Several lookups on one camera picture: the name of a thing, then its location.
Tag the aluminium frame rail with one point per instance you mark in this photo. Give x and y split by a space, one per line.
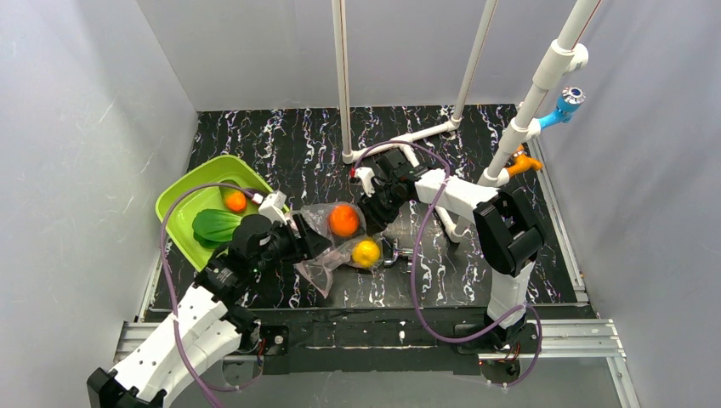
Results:
377 342

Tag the green fake leafy vegetable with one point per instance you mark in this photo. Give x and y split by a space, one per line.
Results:
214 227

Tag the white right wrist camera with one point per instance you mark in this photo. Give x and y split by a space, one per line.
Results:
363 177

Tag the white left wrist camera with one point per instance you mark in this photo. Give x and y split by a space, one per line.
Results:
271 206

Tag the yellow green fake mango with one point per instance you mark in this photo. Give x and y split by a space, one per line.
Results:
233 200

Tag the clear zip top bag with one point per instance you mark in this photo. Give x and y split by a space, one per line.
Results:
319 271

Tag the blue tap valve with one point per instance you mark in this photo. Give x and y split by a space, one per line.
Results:
569 101

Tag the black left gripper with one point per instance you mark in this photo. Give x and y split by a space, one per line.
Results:
307 240

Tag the yellow fake fruit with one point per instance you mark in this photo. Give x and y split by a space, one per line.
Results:
366 254

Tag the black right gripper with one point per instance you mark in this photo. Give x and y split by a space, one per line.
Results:
375 206

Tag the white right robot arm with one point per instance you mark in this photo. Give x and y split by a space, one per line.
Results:
510 233

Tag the orange fake fruit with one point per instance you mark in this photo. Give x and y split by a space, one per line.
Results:
343 221

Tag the white PVC pipe frame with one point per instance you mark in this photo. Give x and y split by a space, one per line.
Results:
505 127

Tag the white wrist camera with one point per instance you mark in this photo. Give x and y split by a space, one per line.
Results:
363 177
271 206

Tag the orange tap valve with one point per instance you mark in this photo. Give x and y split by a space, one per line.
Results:
523 163

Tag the lime green plastic basin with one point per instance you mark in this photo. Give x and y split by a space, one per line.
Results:
216 170

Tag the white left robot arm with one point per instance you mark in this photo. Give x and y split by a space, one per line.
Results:
208 322

